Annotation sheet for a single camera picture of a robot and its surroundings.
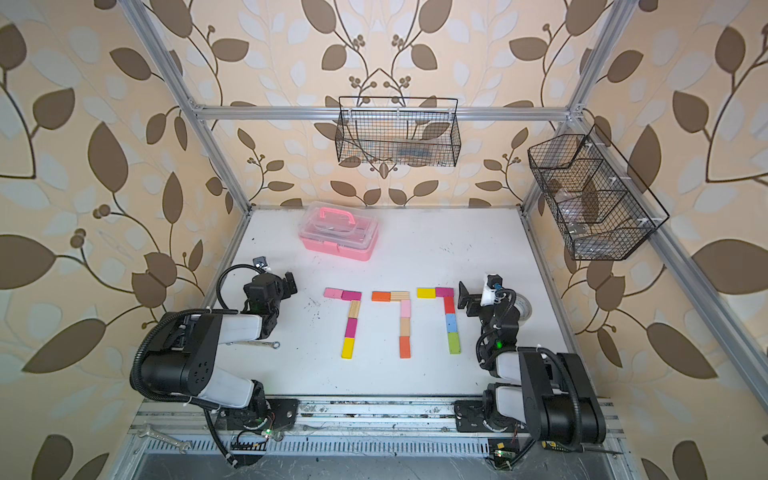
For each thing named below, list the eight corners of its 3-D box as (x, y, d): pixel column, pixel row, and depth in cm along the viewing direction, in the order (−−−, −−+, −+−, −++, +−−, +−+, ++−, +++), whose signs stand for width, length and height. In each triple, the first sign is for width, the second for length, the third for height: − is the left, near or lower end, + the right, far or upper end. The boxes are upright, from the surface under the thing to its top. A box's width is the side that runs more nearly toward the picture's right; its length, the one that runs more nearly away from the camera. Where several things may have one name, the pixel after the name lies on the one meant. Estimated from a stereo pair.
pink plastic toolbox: (301, 252, 109) (291, 228, 98) (315, 225, 117) (308, 200, 107) (367, 264, 105) (364, 240, 95) (377, 235, 114) (375, 211, 104)
